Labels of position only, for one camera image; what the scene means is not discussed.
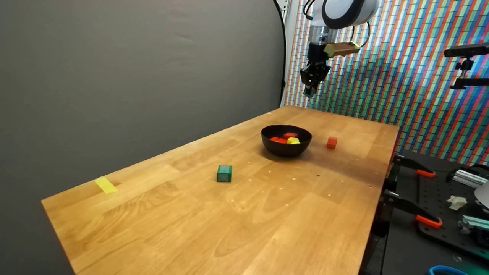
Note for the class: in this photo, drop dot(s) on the black clamp orange handle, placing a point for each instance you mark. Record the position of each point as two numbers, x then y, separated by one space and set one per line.
421 170

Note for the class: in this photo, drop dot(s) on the orange wooden block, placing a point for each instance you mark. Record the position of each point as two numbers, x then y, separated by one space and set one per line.
333 143

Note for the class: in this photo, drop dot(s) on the blue scissors handle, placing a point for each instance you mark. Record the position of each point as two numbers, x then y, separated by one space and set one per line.
446 271

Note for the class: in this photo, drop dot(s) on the black bowl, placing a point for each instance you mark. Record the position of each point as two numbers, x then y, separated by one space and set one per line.
285 150

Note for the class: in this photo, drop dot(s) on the yellow wooden block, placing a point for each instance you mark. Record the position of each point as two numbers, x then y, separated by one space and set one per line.
294 141

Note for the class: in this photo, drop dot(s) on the green wooden block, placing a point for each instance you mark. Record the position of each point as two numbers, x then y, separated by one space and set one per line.
224 173

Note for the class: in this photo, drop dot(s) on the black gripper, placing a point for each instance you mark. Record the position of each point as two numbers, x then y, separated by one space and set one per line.
316 71

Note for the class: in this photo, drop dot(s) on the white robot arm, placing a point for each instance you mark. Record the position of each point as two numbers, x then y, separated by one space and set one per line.
333 31

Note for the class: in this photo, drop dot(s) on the red wooden block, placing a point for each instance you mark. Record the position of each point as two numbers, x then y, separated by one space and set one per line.
279 140

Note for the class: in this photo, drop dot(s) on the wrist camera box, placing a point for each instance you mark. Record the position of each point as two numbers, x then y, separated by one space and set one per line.
342 50

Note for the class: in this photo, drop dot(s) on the black perforated tool board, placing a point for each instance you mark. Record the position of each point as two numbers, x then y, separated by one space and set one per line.
446 199

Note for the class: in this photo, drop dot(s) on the yellow tape strip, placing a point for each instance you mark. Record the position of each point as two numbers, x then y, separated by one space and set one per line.
106 186

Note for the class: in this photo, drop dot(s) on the black camera stand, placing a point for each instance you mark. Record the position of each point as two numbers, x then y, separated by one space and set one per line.
466 65

